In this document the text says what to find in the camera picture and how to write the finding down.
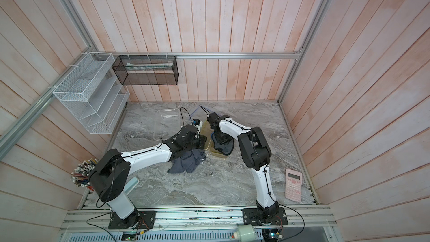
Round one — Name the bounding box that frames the black mesh basket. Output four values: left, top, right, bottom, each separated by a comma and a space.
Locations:
112, 55, 179, 86

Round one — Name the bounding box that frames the dark grey cloth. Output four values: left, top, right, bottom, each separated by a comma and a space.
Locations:
168, 149, 206, 174

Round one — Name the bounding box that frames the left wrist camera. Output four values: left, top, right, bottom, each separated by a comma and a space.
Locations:
191, 119, 203, 131

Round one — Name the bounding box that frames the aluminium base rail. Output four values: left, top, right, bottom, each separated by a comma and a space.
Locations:
58, 205, 343, 242

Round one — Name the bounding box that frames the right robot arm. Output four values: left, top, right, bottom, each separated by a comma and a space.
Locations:
207, 113, 279, 218

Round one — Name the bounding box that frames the white cylinder device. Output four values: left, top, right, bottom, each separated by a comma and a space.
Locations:
233, 225, 256, 242

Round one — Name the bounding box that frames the red cup of pencils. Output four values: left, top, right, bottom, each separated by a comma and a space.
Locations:
71, 158, 98, 192

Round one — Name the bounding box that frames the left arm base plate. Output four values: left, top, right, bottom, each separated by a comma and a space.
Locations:
108, 210, 156, 230

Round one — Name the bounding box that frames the clear lunch box blue rim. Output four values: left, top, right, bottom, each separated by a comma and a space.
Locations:
153, 108, 182, 141

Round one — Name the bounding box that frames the yellow lunch box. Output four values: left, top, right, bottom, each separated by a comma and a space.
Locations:
200, 119, 232, 159

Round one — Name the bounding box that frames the white wire mesh shelf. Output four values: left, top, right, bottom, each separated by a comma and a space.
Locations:
53, 53, 130, 134

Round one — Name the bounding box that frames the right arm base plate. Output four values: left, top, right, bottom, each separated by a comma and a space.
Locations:
242, 207, 288, 226

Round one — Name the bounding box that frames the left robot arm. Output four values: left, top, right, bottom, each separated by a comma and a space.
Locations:
88, 120, 207, 223

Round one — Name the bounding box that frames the pale green case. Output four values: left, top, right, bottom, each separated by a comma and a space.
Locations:
124, 177, 140, 195

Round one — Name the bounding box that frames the clear lunch box lid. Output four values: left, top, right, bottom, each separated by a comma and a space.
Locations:
190, 105, 214, 118

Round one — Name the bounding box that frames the pink calculator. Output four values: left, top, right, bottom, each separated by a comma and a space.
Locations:
285, 169, 303, 202

